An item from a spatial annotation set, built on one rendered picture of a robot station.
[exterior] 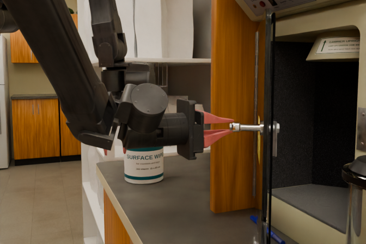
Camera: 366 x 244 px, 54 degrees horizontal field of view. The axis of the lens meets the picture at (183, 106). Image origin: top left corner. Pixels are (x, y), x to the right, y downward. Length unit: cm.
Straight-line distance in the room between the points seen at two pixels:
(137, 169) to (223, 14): 55
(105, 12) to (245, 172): 52
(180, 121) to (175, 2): 138
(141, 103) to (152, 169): 65
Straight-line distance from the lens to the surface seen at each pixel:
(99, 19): 86
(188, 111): 61
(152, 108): 53
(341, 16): 69
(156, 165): 117
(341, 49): 73
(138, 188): 114
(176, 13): 194
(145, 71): 84
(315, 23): 74
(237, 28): 92
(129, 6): 188
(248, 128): 61
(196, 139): 62
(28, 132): 550
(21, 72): 599
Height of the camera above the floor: 129
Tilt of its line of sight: 5 degrees down
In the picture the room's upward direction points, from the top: straight up
